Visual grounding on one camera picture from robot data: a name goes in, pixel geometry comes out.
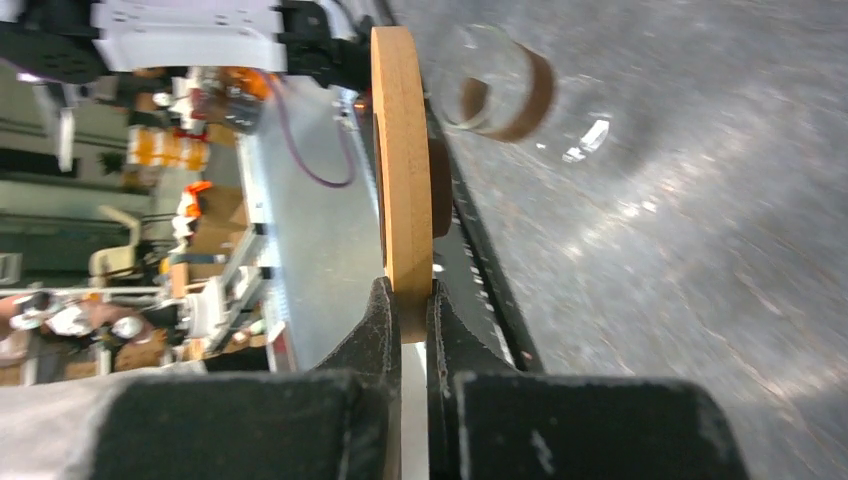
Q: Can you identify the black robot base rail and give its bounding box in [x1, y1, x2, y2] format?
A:
[370, 0, 546, 374]

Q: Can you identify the wooden ring dripper stand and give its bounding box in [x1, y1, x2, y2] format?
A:
[371, 26, 433, 343]

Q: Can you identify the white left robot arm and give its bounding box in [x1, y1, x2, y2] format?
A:
[1, 1, 371, 91]

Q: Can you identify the glass carafe with wooden band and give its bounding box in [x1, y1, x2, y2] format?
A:
[430, 24, 556, 143]

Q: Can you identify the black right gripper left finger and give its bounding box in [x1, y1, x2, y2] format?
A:
[89, 278, 401, 479]

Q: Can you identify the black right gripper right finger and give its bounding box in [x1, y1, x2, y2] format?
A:
[426, 282, 749, 480]

